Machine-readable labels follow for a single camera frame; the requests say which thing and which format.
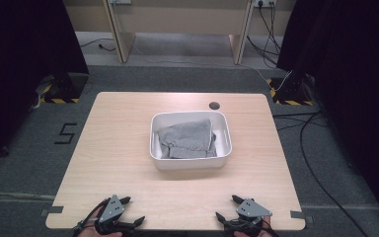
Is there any black floor cable with plug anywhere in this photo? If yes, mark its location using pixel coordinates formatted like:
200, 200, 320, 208
79, 38, 116, 53

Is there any black curtain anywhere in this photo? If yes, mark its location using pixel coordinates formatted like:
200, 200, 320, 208
0, 0, 91, 175
275, 0, 379, 231

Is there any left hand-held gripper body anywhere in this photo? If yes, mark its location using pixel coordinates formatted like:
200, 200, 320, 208
93, 194, 136, 237

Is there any stand base with hazard tape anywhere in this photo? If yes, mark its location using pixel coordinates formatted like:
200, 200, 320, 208
38, 72, 91, 105
265, 75, 315, 107

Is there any grey cloth garment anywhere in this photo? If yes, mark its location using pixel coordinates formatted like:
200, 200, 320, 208
157, 118, 218, 160

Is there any black cable bundle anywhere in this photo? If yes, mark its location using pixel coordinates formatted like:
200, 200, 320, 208
246, 2, 282, 68

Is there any person's left hand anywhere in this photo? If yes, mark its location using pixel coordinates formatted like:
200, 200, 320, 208
77, 198, 123, 237

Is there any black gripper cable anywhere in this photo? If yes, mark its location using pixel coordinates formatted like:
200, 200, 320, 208
72, 198, 111, 237

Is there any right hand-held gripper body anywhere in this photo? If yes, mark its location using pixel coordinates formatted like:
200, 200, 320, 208
225, 197, 273, 237

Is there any long black floor cable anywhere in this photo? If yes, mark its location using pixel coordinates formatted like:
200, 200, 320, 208
271, 111, 371, 237

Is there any white plastic basin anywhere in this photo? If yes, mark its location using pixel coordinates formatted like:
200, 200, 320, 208
149, 110, 234, 171

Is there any person's right hand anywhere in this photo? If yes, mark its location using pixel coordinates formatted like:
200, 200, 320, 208
232, 214, 280, 237

